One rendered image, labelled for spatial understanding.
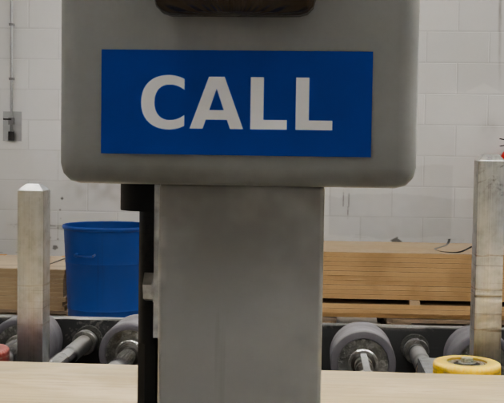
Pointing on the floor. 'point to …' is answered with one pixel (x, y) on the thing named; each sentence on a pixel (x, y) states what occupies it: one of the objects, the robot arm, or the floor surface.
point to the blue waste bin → (102, 268)
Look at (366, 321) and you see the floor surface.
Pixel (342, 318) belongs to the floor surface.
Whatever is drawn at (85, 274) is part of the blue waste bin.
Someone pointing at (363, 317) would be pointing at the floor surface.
